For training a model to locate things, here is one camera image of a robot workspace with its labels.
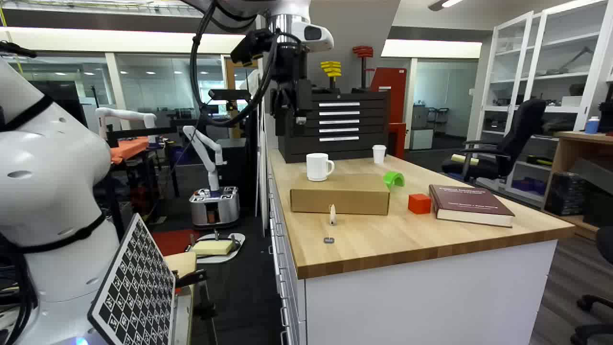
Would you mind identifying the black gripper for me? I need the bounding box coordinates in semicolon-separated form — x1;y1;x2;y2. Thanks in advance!
272;44;310;121

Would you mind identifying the white teabag with grey tag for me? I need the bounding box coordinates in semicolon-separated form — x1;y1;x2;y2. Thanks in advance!
322;203;339;248

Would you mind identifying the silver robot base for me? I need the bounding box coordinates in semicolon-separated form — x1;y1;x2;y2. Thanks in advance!
188;184;241;230

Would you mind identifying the blue cup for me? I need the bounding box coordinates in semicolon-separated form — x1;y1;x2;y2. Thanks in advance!
584;113;603;136

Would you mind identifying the yellow sign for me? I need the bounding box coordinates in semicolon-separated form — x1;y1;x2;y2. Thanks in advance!
318;60;345;81

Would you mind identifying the black horizontal bar fixture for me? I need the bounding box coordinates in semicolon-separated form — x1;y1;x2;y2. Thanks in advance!
207;88;253;102

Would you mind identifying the white ceramic mug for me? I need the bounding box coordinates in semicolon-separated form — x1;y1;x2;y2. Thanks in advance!
305;152;337;184

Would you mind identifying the black tool chest with drawers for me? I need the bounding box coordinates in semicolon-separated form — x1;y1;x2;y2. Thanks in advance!
278;88;393;163

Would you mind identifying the red fixture on pole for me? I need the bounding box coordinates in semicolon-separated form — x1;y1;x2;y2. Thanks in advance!
351;44;376;92

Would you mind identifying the red cabinet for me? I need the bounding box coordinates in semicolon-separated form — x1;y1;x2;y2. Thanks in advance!
370;65;410;161

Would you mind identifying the flat brown cardboard box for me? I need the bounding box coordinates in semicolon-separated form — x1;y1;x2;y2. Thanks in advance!
287;173;393;217

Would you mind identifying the green curved plastic piece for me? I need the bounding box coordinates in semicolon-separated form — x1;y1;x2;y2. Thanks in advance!
383;169;406;190

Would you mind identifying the small white box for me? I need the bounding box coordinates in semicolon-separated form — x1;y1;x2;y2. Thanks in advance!
410;127;437;152

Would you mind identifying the beige foam block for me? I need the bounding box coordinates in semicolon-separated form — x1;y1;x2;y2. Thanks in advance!
163;251;199;280
192;238;238;259

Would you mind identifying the orange cloth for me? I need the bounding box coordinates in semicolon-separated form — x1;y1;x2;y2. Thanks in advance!
109;136;153;167

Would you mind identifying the orange block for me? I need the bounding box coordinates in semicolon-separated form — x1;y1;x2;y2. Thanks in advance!
406;192;435;217

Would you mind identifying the ceiling light fixture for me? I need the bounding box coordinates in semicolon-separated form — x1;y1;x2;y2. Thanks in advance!
427;0;466;14

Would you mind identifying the maroon hardcover book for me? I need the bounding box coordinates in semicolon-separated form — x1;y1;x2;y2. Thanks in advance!
427;182;517;230

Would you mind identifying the black office chair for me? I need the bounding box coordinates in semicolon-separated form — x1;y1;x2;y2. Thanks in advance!
443;98;550;184

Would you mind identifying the checkered calibration board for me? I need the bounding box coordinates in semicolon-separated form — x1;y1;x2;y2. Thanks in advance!
86;213;178;345

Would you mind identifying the white workbench cabinet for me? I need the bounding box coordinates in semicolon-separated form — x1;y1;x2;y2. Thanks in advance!
266;152;561;345

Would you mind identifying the grey shelf cart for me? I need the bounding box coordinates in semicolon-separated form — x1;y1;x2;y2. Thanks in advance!
475;133;561;211

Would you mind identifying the white open shelving unit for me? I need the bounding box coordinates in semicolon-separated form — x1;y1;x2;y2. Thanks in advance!
477;0;613;140

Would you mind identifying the black box under desk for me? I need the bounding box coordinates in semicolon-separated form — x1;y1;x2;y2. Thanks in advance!
544;171;586;217

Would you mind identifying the wooden shelf desk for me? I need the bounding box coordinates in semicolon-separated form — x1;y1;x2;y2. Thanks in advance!
548;131;613;242

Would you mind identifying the black swivel chair base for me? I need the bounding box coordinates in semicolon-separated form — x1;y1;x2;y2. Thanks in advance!
569;226;613;345

